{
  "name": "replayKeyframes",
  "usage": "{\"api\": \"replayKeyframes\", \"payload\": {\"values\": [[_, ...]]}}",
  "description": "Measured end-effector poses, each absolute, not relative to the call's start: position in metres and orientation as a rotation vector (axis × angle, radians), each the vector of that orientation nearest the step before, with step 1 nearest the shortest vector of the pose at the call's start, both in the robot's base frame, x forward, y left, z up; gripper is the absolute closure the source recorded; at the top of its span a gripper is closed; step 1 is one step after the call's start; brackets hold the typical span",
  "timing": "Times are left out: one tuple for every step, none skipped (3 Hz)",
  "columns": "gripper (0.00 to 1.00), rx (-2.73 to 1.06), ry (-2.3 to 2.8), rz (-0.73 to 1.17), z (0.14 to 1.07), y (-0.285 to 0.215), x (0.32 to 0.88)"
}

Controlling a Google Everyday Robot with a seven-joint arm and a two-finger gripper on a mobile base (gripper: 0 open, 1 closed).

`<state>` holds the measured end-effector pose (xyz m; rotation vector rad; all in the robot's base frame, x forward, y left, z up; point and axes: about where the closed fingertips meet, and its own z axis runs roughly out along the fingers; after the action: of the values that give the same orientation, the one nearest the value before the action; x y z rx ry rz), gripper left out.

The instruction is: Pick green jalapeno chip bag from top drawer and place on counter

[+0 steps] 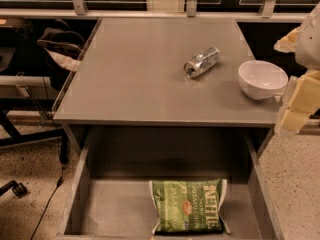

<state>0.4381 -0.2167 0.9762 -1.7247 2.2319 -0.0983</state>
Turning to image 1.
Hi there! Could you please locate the black power cable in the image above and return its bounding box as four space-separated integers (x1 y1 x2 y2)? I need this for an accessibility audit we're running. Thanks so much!
29 87 66 240

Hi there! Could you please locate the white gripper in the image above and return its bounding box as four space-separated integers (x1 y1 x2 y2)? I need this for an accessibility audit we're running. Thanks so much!
274 3 320 137

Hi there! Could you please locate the grey cabinet counter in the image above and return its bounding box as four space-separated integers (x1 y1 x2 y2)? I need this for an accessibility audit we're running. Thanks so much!
55 18 279 151

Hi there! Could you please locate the white ceramic bowl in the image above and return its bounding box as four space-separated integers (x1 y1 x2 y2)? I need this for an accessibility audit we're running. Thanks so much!
238 60 288 100

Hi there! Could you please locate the dark backpack with cloth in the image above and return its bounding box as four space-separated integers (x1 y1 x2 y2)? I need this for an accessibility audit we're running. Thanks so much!
37 27 86 71

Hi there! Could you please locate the green jalapeno chip bag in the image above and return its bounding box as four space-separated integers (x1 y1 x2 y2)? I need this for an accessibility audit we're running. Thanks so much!
149 178 230 234

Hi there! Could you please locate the grey open top drawer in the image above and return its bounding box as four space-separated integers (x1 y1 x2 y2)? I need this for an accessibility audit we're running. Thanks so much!
57 126 284 240

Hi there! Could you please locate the crushed silver soda can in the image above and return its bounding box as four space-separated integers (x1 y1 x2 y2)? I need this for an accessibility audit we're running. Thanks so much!
184 47 220 79

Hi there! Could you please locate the black office chair base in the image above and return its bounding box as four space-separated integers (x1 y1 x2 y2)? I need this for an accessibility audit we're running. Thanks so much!
0 97 70 198

